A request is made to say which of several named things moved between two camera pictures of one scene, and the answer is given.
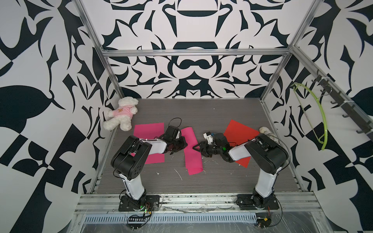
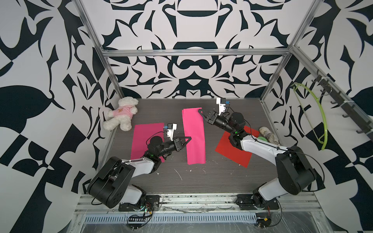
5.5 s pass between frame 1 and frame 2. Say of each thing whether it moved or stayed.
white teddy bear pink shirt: stayed
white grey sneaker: stayed
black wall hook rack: stayed
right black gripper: moved
